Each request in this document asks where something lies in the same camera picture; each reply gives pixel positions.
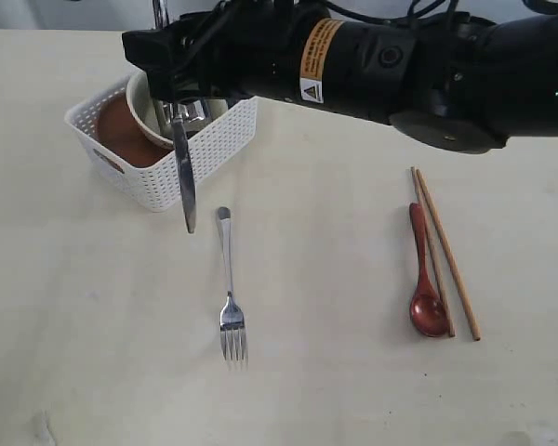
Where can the brown plate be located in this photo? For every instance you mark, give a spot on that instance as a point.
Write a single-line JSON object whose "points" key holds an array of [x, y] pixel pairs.
{"points": [[118, 132]]}

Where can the white perforated plastic basket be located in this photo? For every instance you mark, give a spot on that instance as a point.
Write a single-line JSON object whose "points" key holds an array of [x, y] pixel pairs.
{"points": [[157, 187]]}

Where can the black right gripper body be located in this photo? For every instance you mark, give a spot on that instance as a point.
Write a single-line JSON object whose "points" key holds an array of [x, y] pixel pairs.
{"points": [[239, 49]]}

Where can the cream ceramic bowl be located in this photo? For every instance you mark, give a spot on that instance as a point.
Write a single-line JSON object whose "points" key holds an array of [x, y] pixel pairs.
{"points": [[141, 107]]}

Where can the silver metal spoon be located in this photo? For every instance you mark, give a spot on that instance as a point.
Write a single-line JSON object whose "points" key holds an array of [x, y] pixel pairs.
{"points": [[232, 321]]}

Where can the red-brown wooden spoon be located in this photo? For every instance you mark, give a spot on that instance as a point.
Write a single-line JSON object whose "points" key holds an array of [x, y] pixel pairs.
{"points": [[426, 310]]}

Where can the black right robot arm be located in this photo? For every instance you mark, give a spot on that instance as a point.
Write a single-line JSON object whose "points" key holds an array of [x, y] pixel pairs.
{"points": [[449, 80]]}

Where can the silver metal knife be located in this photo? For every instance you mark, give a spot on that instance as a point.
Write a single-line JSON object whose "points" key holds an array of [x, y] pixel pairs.
{"points": [[185, 173]]}

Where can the shiny steel cup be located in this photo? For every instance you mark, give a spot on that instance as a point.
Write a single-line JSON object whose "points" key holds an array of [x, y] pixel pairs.
{"points": [[186, 114]]}

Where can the wooden chopstick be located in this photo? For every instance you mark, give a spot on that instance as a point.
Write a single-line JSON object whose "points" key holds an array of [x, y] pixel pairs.
{"points": [[432, 260], [452, 263]]}

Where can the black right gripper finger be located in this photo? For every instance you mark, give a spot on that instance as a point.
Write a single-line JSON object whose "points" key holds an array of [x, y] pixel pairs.
{"points": [[159, 54]]}

